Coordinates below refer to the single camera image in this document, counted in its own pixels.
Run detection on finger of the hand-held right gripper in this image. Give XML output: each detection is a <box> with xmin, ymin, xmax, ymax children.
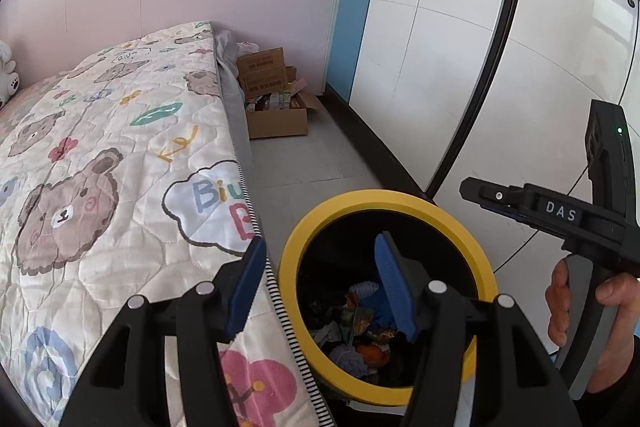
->
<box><xmin>460</xmin><ymin>177</ymin><xmax>531</xmax><ymax>222</ymax></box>

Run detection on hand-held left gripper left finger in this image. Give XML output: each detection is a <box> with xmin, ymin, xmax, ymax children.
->
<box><xmin>59</xmin><ymin>236</ymin><xmax>267</xmax><ymax>427</ymax></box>

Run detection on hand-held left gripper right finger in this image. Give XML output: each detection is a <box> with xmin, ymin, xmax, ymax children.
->
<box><xmin>375</xmin><ymin>232</ymin><xmax>583</xmax><ymax>427</ymax></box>

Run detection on blue rubber glove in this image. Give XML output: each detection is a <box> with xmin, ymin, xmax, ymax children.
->
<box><xmin>371</xmin><ymin>299</ymin><xmax>401</xmax><ymax>333</ymax></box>

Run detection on purple foam fruit net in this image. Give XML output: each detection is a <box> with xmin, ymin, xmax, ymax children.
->
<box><xmin>329</xmin><ymin>341</ymin><xmax>370</xmax><ymax>377</ymax></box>
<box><xmin>348</xmin><ymin>281</ymin><xmax>382</xmax><ymax>308</ymax></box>

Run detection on large orange snack wrapper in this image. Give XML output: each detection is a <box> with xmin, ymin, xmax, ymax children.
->
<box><xmin>342</xmin><ymin>294</ymin><xmax>377</xmax><ymax>334</ymax></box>

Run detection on black plastic bag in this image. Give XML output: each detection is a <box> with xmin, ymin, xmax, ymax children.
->
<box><xmin>307</xmin><ymin>301</ymin><xmax>346</xmax><ymax>330</ymax></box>

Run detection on white tissue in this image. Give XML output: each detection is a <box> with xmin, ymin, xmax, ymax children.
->
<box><xmin>312</xmin><ymin>322</ymin><xmax>343</xmax><ymax>348</ymax></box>

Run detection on black bin with yellow rim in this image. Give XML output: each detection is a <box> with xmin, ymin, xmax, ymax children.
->
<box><xmin>277</xmin><ymin>189</ymin><xmax>499</xmax><ymax>418</ymax></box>

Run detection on person's right forearm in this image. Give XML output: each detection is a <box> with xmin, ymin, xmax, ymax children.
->
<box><xmin>580</xmin><ymin>334</ymin><xmax>640</xmax><ymax>427</ymax></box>

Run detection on person's right hand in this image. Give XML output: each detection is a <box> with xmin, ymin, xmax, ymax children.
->
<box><xmin>545</xmin><ymin>257</ymin><xmax>640</xmax><ymax>395</ymax></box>

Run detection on open brown cardboard box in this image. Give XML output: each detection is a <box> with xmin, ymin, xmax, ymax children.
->
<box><xmin>244</xmin><ymin>89</ymin><xmax>326</xmax><ymax>140</ymax></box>

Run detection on row of small packets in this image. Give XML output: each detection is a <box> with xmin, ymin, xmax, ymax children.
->
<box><xmin>245</xmin><ymin>89</ymin><xmax>296</xmax><ymax>112</ymax></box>

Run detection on closed brown cardboard box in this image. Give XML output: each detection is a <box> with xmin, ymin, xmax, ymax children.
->
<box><xmin>236</xmin><ymin>47</ymin><xmax>296</xmax><ymax>98</ymax></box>

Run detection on grey patterned bed sheet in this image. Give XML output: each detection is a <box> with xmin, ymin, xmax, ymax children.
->
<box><xmin>0</xmin><ymin>74</ymin><xmax>66</xmax><ymax>128</ymax></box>

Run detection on white plush dog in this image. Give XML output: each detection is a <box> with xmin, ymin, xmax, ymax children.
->
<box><xmin>0</xmin><ymin>41</ymin><xmax>21</xmax><ymax>108</ymax></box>

